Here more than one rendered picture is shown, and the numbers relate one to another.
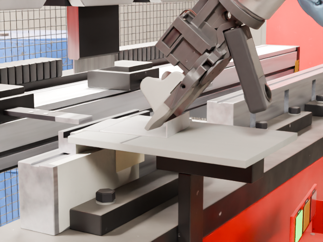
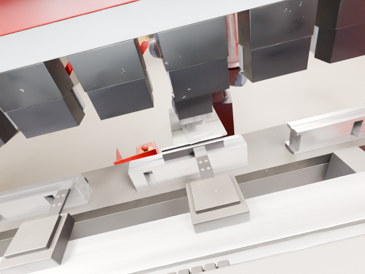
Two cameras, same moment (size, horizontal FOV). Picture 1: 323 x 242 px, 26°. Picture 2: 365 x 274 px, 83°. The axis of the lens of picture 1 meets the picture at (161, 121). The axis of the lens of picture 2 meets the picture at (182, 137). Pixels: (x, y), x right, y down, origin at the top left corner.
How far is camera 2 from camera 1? 1.43 m
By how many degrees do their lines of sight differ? 106
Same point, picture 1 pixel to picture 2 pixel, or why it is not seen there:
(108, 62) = (185, 121)
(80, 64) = (208, 114)
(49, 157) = (232, 143)
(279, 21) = not seen: outside the picture
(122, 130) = (205, 128)
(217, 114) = (81, 185)
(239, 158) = not seen: hidden behind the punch
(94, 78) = (58, 251)
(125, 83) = (71, 220)
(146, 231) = not seen: hidden behind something
